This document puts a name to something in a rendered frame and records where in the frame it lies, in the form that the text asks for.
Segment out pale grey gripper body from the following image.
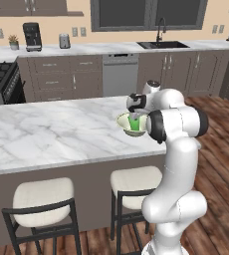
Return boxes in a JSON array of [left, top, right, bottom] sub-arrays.
[[128, 111, 143, 122]]

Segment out green cup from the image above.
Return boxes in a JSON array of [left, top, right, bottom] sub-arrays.
[[127, 114, 145, 132]]

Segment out pale green bowl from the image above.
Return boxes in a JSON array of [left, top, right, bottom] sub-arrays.
[[115, 112, 149, 138]]

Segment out grey dishwasher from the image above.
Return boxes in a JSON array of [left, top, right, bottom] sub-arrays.
[[102, 52, 140, 99]]

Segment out grey base cupboard run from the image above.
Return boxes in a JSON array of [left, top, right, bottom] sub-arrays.
[[16, 54, 104, 104], [136, 49, 229, 98]]

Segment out black stool with cream seat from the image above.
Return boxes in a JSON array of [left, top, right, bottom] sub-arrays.
[[1, 176, 83, 255], [110, 165, 163, 255]]

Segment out black sink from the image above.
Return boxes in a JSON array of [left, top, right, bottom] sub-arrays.
[[135, 40, 191, 51]]

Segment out marble-topped grey kitchen island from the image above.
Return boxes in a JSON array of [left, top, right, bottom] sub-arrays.
[[0, 94, 202, 251]]

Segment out black tap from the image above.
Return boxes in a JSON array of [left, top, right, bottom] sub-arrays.
[[155, 16, 167, 44]]

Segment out grey-framed window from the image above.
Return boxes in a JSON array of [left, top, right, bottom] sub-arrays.
[[90, 0, 209, 33]]

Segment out black coffee machine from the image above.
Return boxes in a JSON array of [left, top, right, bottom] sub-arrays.
[[22, 22, 44, 53]]

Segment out black stove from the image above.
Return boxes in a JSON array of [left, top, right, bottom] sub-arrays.
[[0, 61, 27, 107]]

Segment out small potted plant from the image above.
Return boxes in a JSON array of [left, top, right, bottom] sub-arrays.
[[7, 34, 21, 51]]

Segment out grey upper cupboards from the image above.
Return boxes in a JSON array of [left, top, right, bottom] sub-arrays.
[[0, 0, 86, 20]]

